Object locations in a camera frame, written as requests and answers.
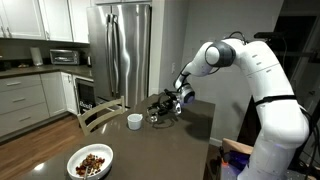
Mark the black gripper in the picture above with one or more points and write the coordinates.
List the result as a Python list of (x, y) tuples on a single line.
[(166, 106)]

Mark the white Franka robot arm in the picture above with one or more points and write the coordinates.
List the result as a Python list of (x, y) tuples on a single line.
[(266, 76)]

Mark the white ceramic bowl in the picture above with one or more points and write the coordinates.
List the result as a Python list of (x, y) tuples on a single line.
[(76, 160)]

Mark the white ceramic mug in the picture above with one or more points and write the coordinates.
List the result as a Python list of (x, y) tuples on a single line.
[(134, 121)]

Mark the stainless steel refrigerator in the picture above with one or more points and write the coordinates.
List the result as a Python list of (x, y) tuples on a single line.
[(120, 50)]

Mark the black wine cooler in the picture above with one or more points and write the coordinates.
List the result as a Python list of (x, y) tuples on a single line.
[(86, 96)]

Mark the small dark bottle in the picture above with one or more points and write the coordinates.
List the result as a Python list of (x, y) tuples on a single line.
[(89, 61)]

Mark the trail mix heap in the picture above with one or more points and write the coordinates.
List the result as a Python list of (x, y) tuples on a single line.
[(91, 164)]

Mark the light wood board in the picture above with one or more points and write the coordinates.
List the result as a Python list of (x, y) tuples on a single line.
[(236, 146)]

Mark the metal spoon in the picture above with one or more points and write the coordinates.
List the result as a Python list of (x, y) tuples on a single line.
[(86, 171)]

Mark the silver toaster oven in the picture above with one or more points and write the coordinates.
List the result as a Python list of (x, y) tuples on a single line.
[(65, 57)]

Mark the dark kitchen countertop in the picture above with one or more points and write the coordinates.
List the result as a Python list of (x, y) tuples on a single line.
[(50, 70)]

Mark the white lower kitchen cabinets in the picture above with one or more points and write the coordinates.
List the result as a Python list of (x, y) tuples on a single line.
[(26, 100)]

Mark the white kitchen cabinets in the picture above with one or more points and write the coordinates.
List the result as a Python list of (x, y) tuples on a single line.
[(33, 20), (26, 100)]

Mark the white paper towel roll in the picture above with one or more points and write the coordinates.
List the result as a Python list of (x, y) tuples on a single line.
[(36, 56)]

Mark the white upper kitchen cabinets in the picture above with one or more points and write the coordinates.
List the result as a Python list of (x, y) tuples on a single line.
[(33, 20)]

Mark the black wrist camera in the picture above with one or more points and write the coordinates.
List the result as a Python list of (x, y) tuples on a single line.
[(176, 104)]

